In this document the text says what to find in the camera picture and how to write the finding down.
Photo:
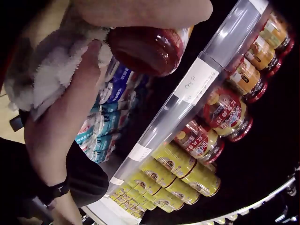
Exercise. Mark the person's right hand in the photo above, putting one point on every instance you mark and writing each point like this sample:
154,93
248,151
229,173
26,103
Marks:
58,136

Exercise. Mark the person's left hand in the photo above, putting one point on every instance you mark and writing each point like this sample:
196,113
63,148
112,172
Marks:
140,11

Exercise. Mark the person's right thumb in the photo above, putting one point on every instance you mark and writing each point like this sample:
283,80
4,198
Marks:
89,68

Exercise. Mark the person's left fingers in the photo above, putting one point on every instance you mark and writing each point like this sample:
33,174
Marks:
164,16

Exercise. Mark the grey white fluffy cloth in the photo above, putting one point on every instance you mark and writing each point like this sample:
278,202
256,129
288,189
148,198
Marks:
54,70

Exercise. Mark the red lid glass jar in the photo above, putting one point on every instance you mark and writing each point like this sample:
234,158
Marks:
145,49

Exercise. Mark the person's body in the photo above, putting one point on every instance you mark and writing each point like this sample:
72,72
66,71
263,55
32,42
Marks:
86,175

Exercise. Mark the full shop shelf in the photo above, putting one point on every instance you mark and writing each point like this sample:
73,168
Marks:
199,131

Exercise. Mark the black wrist band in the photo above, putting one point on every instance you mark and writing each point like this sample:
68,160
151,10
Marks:
55,191

